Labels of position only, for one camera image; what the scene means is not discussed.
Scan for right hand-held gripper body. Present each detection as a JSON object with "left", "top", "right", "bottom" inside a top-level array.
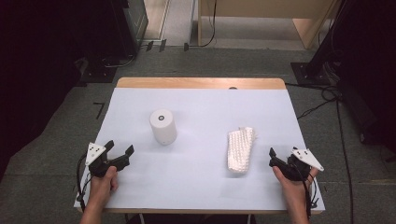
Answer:
[{"left": 279, "top": 147, "right": 325, "bottom": 182}]

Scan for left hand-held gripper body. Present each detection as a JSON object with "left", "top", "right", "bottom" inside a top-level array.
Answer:
[{"left": 84, "top": 142, "right": 120, "bottom": 179}]

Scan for white knitted cloth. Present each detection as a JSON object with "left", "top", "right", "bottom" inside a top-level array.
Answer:
[{"left": 227, "top": 126, "right": 257, "bottom": 174}]

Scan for white cylindrical canister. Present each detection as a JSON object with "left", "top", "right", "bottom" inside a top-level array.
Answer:
[{"left": 148, "top": 108, "right": 178, "bottom": 147}]

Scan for person's left hand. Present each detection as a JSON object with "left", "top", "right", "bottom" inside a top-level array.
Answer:
[{"left": 88, "top": 166, "right": 120, "bottom": 203}]

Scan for person's right hand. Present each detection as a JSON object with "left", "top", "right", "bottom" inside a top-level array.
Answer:
[{"left": 272, "top": 165, "right": 320, "bottom": 203}]

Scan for black flat stand base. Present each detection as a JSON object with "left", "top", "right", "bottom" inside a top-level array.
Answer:
[{"left": 79, "top": 57, "right": 118, "bottom": 84}]

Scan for black slanted stand with base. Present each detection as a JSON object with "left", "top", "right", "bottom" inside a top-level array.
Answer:
[{"left": 290, "top": 0, "right": 353, "bottom": 87}]

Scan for white table sheet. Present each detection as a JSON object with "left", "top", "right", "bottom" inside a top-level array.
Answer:
[{"left": 73, "top": 87, "right": 326, "bottom": 212}]

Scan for person's dark trousers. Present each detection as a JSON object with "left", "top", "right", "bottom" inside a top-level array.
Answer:
[{"left": 125, "top": 214, "right": 257, "bottom": 224}]

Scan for dark curtain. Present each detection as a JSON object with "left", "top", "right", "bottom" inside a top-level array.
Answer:
[
  {"left": 330, "top": 0, "right": 396, "bottom": 153},
  {"left": 0, "top": 0, "right": 116, "bottom": 181}
]

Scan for black cabinet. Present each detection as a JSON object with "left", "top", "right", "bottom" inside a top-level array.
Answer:
[{"left": 110, "top": 0, "right": 149, "bottom": 59}]

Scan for light wooden desk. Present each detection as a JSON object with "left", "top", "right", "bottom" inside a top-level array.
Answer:
[{"left": 197, "top": 0, "right": 342, "bottom": 50}]

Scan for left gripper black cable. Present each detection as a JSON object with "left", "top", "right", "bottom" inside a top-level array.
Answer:
[{"left": 76, "top": 153, "right": 94, "bottom": 213}]

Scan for black floor cables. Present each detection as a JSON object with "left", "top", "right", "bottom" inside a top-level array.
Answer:
[{"left": 285, "top": 82, "right": 356, "bottom": 224}]

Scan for grey floor cable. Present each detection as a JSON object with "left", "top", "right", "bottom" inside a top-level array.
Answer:
[{"left": 104, "top": 54, "right": 138, "bottom": 69}]

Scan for black hanging cable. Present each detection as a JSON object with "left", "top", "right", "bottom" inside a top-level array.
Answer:
[{"left": 190, "top": 0, "right": 218, "bottom": 49}]

